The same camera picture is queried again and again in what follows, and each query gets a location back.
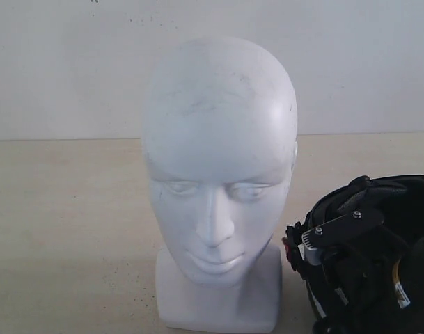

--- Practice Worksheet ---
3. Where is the black helmet with visor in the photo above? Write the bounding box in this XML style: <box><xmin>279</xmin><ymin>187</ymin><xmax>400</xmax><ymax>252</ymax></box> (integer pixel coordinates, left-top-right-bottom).
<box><xmin>283</xmin><ymin>175</ymin><xmax>424</xmax><ymax>333</ymax></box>

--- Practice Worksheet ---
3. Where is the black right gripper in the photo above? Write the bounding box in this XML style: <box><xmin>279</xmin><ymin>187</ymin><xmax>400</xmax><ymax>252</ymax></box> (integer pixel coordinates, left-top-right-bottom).
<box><xmin>301</xmin><ymin>208</ymin><xmax>424</xmax><ymax>333</ymax></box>

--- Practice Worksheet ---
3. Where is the white mannequin head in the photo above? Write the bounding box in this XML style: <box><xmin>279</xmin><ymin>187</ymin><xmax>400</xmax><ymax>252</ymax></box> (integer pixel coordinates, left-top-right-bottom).
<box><xmin>142</xmin><ymin>37</ymin><xmax>297</xmax><ymax>333</ymax></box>

